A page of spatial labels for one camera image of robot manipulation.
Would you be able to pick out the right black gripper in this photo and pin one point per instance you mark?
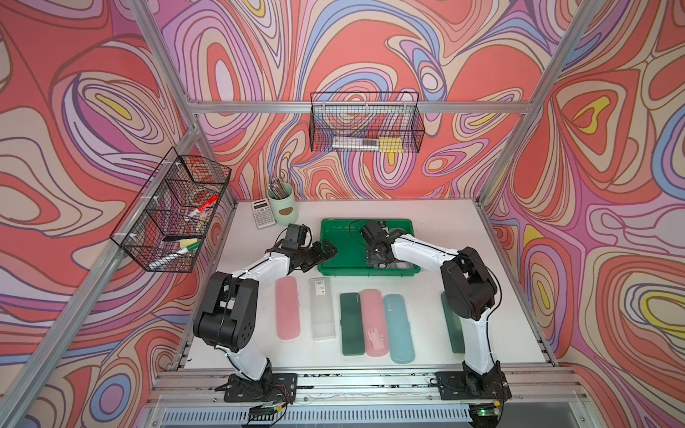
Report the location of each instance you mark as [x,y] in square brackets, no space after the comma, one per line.
[372,257]

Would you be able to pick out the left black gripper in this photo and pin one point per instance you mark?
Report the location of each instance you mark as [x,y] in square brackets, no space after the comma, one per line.
[318,256]

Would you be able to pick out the green plastic storage tray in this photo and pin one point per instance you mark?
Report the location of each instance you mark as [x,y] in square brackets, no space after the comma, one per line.
[351,259]

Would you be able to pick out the teal pencil case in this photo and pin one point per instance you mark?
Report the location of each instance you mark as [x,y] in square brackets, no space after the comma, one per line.
[399,330]

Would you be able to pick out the dark green translucent pencil case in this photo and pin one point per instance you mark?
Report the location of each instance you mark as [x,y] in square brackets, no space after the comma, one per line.
[453,326]

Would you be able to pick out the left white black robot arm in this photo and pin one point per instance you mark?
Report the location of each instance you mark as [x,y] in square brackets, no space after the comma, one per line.
[226,319]

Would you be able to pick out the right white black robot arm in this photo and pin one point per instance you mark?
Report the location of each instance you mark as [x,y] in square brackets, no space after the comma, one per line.
[470,291]

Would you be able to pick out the clear rectangular pencil case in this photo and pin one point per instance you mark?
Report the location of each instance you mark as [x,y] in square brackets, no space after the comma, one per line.
[322,319]

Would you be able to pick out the pink pencil case with sticker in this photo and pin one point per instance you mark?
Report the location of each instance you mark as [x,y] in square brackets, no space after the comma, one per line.
[374,324]

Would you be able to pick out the pink pencil case far left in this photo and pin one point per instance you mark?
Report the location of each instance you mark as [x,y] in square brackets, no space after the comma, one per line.
[288,322]

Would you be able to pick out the clear box in back basket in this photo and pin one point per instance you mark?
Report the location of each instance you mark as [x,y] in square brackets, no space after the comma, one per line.
[355,144]

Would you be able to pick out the yellow box in back basket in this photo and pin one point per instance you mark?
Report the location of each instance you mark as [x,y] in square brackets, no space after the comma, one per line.
[390,145]

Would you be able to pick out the green pen holder cup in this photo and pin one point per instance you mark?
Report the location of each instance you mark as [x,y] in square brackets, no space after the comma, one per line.
[284,211]

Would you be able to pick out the white calculator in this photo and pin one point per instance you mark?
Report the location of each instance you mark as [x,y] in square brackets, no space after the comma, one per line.
[262,214]

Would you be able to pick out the pencils in cup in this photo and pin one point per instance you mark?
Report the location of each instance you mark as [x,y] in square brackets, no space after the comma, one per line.
[277,188]

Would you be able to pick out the red marker in basket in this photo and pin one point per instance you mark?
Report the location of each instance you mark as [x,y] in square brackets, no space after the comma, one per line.
[196,213]

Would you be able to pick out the green white marker in basket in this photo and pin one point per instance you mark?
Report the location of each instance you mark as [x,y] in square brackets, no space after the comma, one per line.
[185,251]

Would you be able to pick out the black wire basket on back wall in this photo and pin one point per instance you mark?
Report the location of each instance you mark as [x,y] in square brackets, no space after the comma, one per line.
[365,114]

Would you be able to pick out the black wire basket on wall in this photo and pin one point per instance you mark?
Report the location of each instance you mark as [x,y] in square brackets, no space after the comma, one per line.
[180,183]
[365,114]

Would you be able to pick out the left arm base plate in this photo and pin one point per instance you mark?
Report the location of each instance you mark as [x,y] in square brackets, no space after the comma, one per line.
[279,388]

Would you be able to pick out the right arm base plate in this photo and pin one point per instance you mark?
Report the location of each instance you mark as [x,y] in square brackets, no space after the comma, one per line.
[460,386]

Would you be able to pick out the black wire basket on left wall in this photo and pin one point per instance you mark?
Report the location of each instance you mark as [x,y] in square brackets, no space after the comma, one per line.
[180,183]

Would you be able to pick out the aluminium mounting rail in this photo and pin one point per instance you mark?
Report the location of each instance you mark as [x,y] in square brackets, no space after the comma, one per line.
[532,396]

